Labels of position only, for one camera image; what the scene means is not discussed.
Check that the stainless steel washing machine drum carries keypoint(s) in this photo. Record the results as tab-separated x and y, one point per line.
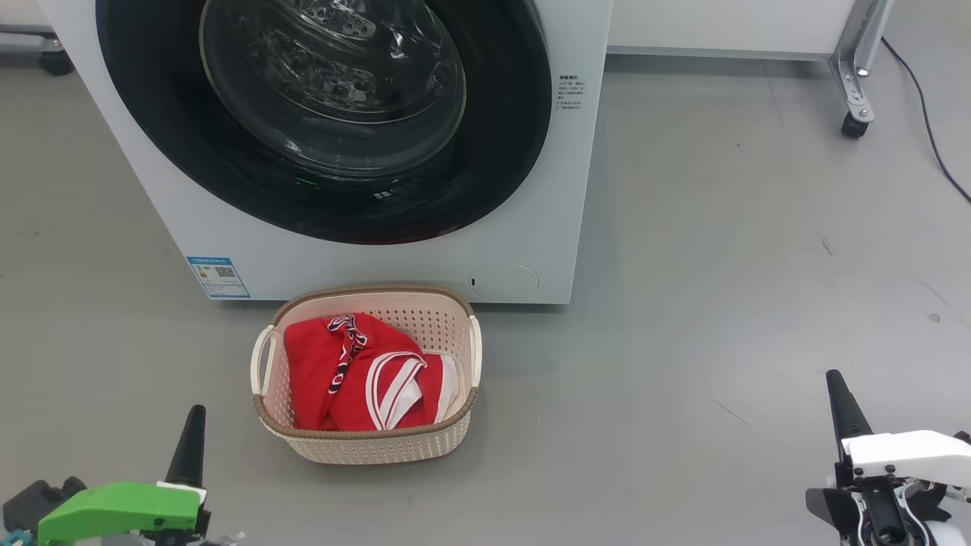
334	68

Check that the blue energy label sticker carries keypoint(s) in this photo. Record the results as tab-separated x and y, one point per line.
218	277

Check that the cream perforated basket brown rim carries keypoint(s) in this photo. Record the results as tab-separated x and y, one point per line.
379	447

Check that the metal cart leg with caster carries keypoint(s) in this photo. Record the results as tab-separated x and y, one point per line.
857	72

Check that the red jersey with white trim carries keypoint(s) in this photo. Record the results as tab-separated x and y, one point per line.
318	371

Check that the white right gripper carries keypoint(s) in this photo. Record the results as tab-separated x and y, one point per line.
910	455

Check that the round white filter cover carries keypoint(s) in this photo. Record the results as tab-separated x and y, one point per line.
503	280

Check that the white front-load washing machine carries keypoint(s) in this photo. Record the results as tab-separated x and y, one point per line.
379	269

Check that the black round glass washer door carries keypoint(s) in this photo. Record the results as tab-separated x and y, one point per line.
501	144

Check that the grey frame foot black caster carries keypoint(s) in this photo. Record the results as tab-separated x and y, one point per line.
54	62

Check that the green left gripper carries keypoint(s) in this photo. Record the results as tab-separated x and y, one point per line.
121	512

